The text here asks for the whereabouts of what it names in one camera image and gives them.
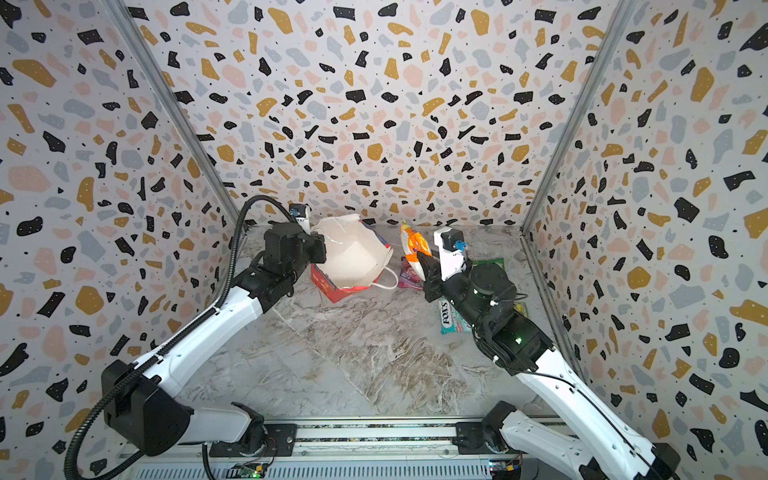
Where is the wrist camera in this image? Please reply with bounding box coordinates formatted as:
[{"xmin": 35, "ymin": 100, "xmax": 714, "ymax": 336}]
[
  {"xmin": 288, "ymin": 203, "xmax": 311, "ymax": 234},
  {"xmin": 434, "ymin": 227, "xmax": 467, "ymax": 281}
]

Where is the orange fruits candy bag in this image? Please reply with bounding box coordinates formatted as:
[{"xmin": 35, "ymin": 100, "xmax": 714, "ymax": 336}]
[{"xmin": 400, "ymin": 221, "xmax": 432, "ymax": 280}]

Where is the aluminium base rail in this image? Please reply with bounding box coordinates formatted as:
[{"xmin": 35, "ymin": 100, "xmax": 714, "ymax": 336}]
[{"xmin": 122, "ymin": 417, "xmax": 572, "ymax": 479}]

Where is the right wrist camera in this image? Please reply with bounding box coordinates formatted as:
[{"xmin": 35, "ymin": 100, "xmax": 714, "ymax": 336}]
[{"xmin": 434, "ymin": 227, "xmax": 467, "ymax": 281}]

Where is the corner aluminium post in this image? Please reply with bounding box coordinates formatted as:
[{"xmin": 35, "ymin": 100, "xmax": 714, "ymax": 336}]
[
  {"xmin": 103, "ymin": 1, "xmax": 238, "ymax": 222},
  {"xmin": 519, "ymin": 0, "xmax": 638, "ymax": 235}
]

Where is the right corner aluminium post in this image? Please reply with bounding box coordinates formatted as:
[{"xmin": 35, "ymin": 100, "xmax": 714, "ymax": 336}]
[{"xmin": 519, "ymin": 0, "xmax": 638, "ymax": 235}]

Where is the pink berries candy bag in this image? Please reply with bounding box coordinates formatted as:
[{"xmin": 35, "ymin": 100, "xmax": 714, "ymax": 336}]
[{"xmin": 398, "ymin": 257, "xmax": 423, "ymax": 291}]

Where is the left circuit board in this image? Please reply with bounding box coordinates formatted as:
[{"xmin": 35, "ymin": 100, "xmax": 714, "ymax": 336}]
[{"xmin": 226, "ymin": 462, "xmax": 268, "ymax": 479}]

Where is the circuit board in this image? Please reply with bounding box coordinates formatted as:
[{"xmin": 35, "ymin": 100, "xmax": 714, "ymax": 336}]
[
  {"xmin": 226, "ymin": 462, "xmax": 268, "ymax": 479},
  {"xmin": 488, "ymin": 459, "xmax": 522, "ymax": 480}
]

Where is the left corner aluminium post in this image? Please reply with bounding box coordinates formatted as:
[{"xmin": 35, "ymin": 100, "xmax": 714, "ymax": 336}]
[{"xmin": 103, "ymin": 1, "xmax": 238, "ymax": 222}]

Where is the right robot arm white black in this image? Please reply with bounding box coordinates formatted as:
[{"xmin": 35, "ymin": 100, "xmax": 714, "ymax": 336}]
[{"xmin": 419, "ymin": 255, "xmax": 680, "ymax": 479}]

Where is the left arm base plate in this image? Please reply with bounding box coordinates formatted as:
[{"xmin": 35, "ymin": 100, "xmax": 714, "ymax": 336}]
[{"xmin": 209, "ymin": 423, "xmax": 298, "ymax": 459}]

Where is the red paper bag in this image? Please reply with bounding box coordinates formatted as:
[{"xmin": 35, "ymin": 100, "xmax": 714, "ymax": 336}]
[{"xmin": 311, "ymin": 214, "xmax": 398, "ymax": 303}]

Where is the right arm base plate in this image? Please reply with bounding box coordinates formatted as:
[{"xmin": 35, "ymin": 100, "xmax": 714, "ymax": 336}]
[{"xmin": 452, "ymin": 422, "xmax": 522, "ymax": 455}]

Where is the teal mint candy bag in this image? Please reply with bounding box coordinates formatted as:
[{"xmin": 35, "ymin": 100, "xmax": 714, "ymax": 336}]
[{"xmin": 438, "ymin": 298, "xmax": 472, "ymax": 335}]

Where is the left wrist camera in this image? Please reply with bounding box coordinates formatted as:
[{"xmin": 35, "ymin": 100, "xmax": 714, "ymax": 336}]
[{"xmin": 288, "ymin": 203, "xmax": 311, "ymax": 234}]

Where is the right circuit board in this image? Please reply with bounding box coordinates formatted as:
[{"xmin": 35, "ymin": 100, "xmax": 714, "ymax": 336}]
[{"xmin": 488, "ymin": 459, "xmax": 522, "ymax": 480}]

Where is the left corrugated cable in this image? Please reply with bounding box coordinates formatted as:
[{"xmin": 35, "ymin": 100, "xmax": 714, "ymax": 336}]
[{"xmin": 63, "ymin": 194, "xmax": 298, "ymax": 480}]

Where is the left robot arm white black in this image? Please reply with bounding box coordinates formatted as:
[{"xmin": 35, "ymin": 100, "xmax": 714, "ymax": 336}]
[{"xmin": 102, "ymin": 222, "xmax": 326, "ymax": 456}]

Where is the green snack pack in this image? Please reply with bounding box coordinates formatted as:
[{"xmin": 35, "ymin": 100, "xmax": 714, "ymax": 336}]
[{"xmin": 513, "ymin": 303, "xmax": 530, "ymax": 319}]

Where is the green yellow candy bag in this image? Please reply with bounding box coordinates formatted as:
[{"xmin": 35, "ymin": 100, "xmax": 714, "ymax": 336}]
[{"xmin": 472, "ymin": 258, "xmax": 506, "ymax": 270}]

